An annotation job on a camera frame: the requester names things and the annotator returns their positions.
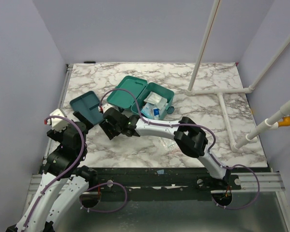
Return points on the clear zip bag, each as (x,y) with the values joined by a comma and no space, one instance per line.
(169,144)

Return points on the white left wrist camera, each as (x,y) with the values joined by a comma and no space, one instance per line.
(57,124)

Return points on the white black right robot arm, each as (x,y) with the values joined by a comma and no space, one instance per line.
(190,137)

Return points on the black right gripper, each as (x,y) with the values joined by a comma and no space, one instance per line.
(106,128)

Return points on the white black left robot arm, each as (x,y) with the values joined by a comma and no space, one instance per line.
(63,180)

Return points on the white blue bandage roll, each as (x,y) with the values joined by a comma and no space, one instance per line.
(156,113)

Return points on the yellow pipe fitting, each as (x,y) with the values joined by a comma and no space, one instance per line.
(285,122)

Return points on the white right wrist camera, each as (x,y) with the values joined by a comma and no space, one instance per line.
(106,107)

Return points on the white PVC pipe frame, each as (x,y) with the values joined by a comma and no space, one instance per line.
(261,29)

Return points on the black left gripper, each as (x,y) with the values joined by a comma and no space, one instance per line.
(58,136)

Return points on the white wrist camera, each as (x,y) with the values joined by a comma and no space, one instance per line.
(57,124)
(106,107)

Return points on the teal divided tray insert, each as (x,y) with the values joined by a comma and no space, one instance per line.
(87,104)

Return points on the teal medicine kit box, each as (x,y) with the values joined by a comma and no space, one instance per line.
(130,87)

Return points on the white gauze pad packet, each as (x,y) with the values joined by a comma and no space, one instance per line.
(156,99)

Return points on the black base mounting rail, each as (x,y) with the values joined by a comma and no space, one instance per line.
(173,184)

